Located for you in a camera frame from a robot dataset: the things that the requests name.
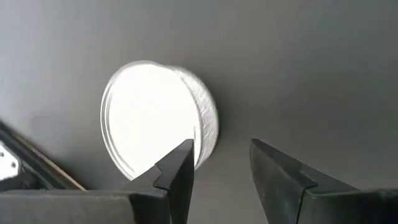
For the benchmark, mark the grey metal bracket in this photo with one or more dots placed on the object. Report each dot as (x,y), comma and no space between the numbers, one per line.
(6,163)

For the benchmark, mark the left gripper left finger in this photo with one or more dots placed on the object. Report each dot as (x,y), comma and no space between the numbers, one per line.
(140,208)

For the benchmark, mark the silver-lid tuna can green label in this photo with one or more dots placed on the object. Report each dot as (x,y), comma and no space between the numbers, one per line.
(149,118)

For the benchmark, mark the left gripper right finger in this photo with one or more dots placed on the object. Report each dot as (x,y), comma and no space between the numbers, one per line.
(311,205)

